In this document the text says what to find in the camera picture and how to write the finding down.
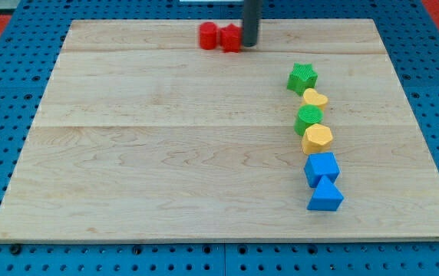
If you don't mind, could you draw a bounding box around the yellow heart block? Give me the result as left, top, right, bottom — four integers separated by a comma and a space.
300, 88, 328, 111

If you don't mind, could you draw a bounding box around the light wooden board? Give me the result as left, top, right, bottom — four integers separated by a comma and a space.
0, 19, 439, 244

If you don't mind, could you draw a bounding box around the green cylinder block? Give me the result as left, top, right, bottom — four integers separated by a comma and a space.
294, 104, 323, 136

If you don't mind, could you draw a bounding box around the yellow hexagon block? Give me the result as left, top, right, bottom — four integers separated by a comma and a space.
302, 123, 333, 155

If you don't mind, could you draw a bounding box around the red star block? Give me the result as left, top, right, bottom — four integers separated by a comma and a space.
219, 24, 242, 53

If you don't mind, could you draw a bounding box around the blue cube block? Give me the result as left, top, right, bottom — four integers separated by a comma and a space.
303, 152, 340, 188

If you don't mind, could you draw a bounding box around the green star block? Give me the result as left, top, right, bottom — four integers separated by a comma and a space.
286, 63, 318, 96

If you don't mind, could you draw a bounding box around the red cylinder block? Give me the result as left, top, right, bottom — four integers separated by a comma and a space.
199, 21, 218, 50

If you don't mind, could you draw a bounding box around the blue triangle block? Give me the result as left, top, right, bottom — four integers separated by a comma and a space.
307, 176, 345, 212

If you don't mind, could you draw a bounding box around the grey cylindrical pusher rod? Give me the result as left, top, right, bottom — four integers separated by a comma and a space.
242, 0, 263, 48

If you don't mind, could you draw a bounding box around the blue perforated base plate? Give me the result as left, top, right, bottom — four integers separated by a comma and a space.
0, 0, 439, 275

